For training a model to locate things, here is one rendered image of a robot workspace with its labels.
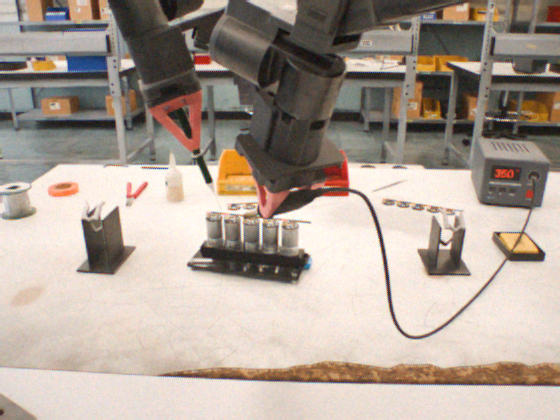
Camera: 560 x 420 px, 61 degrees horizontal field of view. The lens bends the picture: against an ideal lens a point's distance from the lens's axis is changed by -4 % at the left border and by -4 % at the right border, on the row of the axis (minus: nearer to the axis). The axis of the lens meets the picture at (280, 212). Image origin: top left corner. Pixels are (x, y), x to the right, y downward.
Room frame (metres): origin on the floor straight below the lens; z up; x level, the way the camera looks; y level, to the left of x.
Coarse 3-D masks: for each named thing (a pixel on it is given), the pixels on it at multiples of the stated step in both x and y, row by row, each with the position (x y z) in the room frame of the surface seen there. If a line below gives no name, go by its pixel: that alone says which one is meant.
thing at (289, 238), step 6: (282, 234) 0.62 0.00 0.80; (288, 234) 0.61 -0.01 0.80; (294, 234) 0.61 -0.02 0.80; (282, 240) 0.62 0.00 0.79; (288, 240) 0.61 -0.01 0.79; (294, 240) 0.61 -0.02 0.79; (282, 246) 0.62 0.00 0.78; (288, 246) 0.61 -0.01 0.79; (294, 246) 0.61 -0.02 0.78; (282, 252) 0.62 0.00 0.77; (288, 252) 0.61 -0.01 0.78; (294, 252) 0.61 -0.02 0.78
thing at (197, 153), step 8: (176, 112) 0.61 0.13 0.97; (184, 112) 0.62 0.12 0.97; (184, 120) 0.61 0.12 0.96; (184, 128) 0.61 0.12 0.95; (192, 152) 0.62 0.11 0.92; (200, 152) 0.62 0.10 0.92; (200, 160) 0.62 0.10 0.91; (200, 168) 0.62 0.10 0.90; (208, 168) 0.62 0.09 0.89; (208, 176) 0.62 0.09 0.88
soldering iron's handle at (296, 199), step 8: (296, 192) 0.48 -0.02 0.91; (304, 192) 0.47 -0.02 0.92; (312, 192) 0.46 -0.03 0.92; (288, 200) 0.49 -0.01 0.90; (296, 200) 0.48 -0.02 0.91; (304, 200) 0.47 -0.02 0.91; (312, 200) 0.47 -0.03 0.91; (280, 208) 0.50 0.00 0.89; (288, 208) 0.49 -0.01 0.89; (296, 208) 0.48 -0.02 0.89; (272, 216) 0.54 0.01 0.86
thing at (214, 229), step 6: (216, 216) 0.65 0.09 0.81; (210, 222) 0.64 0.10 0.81; (216, 222) 0.64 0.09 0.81; (222, 222) 0.65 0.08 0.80; (210, 228) 0.64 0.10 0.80; (216, 228) 0.64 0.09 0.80; (222, 228) 0.65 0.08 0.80; (210, 234) 0.64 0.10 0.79; (216, 234) 0.64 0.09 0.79; (222, 234) 0.65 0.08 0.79; (210, 240) 0.64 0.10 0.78; (216, 240) 0.64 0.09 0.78; (222, 240) 0.65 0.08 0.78; (216, 246) 0.64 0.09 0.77
